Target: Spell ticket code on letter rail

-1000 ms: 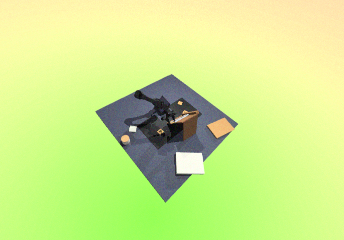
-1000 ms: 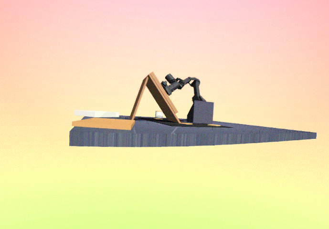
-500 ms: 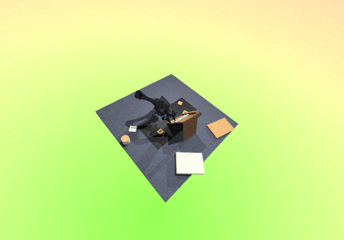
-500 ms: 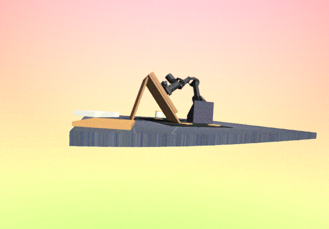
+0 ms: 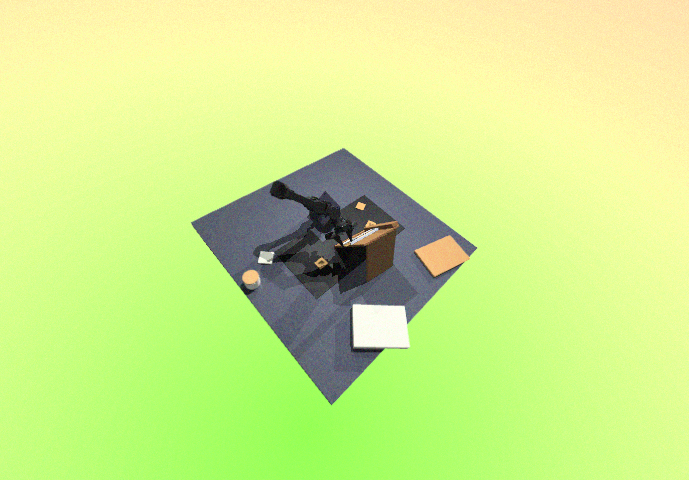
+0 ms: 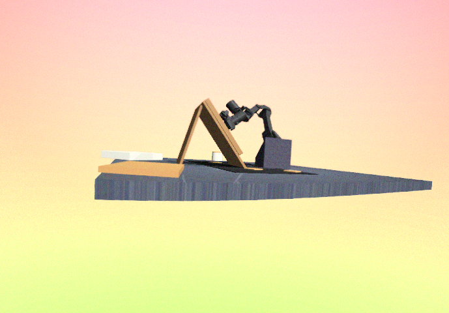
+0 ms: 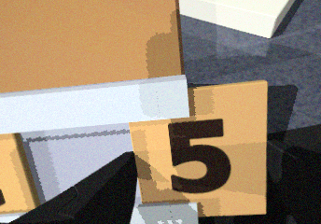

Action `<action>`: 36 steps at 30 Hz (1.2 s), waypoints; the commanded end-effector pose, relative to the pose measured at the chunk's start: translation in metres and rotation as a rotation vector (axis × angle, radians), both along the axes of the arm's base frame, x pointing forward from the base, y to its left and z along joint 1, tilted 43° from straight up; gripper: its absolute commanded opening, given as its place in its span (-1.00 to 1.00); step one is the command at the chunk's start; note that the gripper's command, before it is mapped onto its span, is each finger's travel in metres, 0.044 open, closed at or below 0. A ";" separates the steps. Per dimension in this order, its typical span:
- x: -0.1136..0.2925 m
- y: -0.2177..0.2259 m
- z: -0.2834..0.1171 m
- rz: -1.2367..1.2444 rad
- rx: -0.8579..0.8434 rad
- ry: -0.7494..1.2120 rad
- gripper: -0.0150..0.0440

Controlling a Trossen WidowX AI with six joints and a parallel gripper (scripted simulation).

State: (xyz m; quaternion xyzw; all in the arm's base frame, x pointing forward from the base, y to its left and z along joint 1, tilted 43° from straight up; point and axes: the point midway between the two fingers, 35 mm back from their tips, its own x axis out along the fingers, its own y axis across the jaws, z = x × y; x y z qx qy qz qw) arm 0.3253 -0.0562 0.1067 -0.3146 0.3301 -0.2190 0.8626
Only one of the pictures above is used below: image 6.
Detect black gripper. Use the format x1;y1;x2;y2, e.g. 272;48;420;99
224;115;240;130

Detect white flat square slab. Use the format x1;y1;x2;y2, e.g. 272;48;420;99
101;151;163;160

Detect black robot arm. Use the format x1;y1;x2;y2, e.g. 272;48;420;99
219;100;281;140

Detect small grey cylinder with orange top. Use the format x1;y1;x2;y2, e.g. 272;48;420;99
212;151;223;161

